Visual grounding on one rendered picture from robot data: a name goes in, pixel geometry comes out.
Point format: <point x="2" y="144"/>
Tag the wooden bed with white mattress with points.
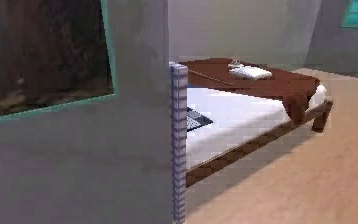
<point x="240" y="123"/>

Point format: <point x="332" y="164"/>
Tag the brown bed blanket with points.
<point x="273" y="83"/>

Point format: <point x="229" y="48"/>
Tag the dark laptop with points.
<point x="195" y="120"/>

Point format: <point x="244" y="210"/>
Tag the pale striped door edge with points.
<point x="179" y="143"/>

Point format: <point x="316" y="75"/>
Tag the thin brown stick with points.
<point x="208" y="77"/>

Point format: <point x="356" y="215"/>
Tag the white folded cloth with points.
<point x="250" y="72"/>

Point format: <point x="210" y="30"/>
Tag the teal framed dark picture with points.
<point x="43" y="53"/>

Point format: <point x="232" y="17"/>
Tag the teal window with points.
<point x="357" y="13"/>

